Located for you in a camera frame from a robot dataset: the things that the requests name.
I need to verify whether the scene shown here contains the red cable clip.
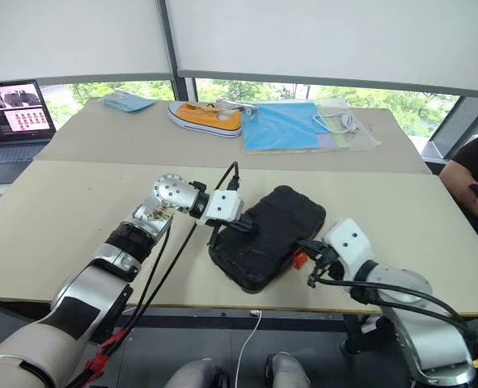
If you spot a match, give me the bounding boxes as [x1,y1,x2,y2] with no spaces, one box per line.
[83,327,127,377]

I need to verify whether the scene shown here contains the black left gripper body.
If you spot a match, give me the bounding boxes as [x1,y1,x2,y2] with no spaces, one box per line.
[217,216,252,243]

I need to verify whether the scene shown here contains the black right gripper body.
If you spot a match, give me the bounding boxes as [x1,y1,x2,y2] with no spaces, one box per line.
[314,240,345,284]

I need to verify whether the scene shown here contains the light blue fabric packet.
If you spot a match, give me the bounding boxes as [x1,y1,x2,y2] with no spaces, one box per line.
[100,91,158,116]

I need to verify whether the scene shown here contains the wide white roller blind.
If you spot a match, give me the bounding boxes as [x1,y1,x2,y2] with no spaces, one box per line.
[164,0,478,99]

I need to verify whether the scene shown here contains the grey window pillar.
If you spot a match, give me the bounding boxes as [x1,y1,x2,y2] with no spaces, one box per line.
[155,0,200,103]

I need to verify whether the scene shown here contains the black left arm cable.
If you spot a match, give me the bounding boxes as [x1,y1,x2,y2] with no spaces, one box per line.
[66,161,242,388]

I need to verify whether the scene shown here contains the pastel paper sheets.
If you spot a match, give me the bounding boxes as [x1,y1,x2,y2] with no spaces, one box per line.
[315,129,355,151]

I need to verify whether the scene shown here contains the black table frame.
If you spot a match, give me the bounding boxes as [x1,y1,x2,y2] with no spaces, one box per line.
[0,297,387,357]

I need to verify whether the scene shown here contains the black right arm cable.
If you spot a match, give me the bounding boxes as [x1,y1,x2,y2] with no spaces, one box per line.
[314,274,478,353]

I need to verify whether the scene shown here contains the black plastic tool case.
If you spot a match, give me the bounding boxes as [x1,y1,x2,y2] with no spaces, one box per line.
[207,185,328,294]

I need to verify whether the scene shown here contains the small white roller blind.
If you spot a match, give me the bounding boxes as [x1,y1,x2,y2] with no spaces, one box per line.
[0,0,174,84]

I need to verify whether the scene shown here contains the grey rounded shape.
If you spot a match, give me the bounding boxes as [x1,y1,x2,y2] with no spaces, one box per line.
[264,351,311,388]
[163,358,228,388]

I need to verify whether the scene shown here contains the thin white hanging cable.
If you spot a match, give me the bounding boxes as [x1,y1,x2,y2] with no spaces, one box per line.
[235,309,264,388]

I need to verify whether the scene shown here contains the clear plastic zip bag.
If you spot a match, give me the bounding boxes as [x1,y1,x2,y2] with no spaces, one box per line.
[315,96,383,154]

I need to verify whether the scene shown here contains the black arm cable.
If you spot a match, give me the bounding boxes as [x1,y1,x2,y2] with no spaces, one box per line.
[314,274,478,353]
[66,161,242,388]

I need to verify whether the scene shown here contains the white charging cable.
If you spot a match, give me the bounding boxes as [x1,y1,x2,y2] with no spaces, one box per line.
[311,112,363,137]

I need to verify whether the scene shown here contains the small clear plastic packet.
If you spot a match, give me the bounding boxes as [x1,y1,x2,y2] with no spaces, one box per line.
[215,98,260,123]

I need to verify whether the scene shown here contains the open laptop computer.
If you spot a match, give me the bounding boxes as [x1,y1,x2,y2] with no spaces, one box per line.
[0,79,57,186]

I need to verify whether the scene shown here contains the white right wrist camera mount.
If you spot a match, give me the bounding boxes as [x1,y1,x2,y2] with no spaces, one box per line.
[325,217,375,280]

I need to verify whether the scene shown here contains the yellow canvas sneaker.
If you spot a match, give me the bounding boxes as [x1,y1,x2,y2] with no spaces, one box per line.
[167,101,243,140]

